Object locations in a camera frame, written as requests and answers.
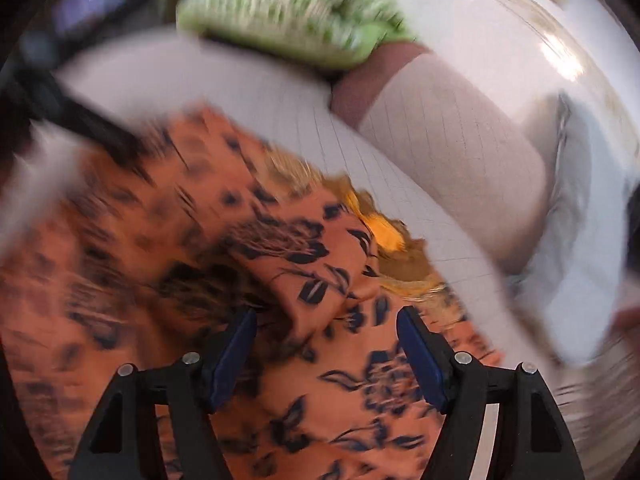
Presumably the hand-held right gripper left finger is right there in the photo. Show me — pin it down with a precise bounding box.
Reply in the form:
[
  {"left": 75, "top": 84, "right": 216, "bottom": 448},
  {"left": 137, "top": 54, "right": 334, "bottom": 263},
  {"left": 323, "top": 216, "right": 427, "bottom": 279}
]
[{"left": 67, "top": 307, "right": 258, "bottom": 480}]

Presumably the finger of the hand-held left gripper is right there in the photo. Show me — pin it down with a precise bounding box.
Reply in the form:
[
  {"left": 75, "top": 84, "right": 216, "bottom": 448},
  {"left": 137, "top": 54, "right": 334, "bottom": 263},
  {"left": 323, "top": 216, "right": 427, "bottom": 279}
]
[{"left": 30, "top": 67, "right": 151, "bottom": 158}]

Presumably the green patterned pillow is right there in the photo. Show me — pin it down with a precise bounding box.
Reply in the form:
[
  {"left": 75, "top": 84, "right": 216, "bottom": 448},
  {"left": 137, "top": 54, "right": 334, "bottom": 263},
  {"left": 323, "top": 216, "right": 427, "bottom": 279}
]
[{"left": 176, "top": 0, "right": 418, "bottom": 71}]

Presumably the beige quilted bolster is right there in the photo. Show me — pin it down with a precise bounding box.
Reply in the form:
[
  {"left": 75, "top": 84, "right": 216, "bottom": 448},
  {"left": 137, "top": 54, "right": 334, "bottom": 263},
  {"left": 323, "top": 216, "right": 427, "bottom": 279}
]
[{"left": 330, "top": 42, "right": 546, "bottom": 276}]

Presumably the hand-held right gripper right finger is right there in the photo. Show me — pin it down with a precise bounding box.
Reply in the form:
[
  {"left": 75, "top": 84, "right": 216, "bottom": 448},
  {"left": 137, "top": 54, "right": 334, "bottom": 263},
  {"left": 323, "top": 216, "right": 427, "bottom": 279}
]
[{"left": 396, "top": 305, "right": 586, "bottom": 480}]

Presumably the grey pillow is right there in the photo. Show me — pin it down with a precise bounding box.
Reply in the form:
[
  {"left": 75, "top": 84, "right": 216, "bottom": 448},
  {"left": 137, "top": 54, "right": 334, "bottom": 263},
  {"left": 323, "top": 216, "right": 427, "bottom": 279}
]
[{"left": 510, "top": 92, "right": 636, "bottom": 366}]

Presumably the orange floral garment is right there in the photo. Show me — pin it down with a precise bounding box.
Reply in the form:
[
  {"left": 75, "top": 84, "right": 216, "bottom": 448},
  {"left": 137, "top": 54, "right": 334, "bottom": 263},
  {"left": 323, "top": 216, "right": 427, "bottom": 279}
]
[{"left": 0, "top": 105, "right": 503, "bottom": 480}]

